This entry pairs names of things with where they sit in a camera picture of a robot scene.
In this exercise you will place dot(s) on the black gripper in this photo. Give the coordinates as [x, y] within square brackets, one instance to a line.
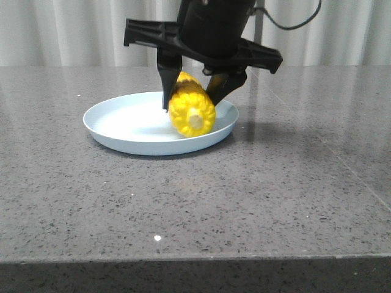
[209, 32]

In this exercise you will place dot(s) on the yellow corn cob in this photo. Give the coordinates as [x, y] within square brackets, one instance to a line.
[191, 111]

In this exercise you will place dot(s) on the light blue round plate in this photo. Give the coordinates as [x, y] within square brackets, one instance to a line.
[137, 124]

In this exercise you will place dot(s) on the white pleated curtain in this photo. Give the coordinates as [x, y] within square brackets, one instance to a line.
[82, 33]

